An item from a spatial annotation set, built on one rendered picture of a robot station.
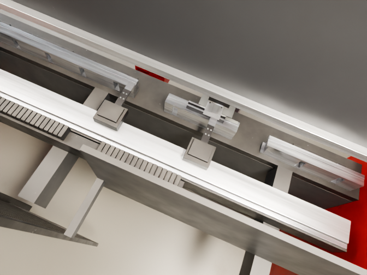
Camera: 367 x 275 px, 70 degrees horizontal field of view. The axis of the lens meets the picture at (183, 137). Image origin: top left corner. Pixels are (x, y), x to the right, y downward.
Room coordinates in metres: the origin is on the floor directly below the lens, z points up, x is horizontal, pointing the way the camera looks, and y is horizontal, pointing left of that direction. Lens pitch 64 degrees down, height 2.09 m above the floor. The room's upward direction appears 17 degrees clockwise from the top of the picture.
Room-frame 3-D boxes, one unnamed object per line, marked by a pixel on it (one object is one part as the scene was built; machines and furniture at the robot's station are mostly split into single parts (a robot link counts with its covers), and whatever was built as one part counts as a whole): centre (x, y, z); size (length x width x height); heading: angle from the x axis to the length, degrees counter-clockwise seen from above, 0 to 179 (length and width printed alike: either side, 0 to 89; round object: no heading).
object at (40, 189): (0.40, 0.53, 0.81); 0.64 x 0.08 x 0.14; 172
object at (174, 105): (0.70, -0.06, 0.92); 0.39 x 0.06 x 0.10; 82
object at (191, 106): (0.70, -0.07, 0.99); 0.20 x 0.03 x 0.03; 82
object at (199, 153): (0.54, -0.10, 1.01); 0.26 x 0.12 x 0.05; 172
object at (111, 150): (0.33, 0.15, 1.02); 0.37 x 0.06 x 0.04; 82
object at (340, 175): (0.62, -0.66, 0.92); 0.50 x 0.06 x 0.10; 82
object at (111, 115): (0.60, 0.34, 1.01); 0.26 x 0.12 x 0.05; 172
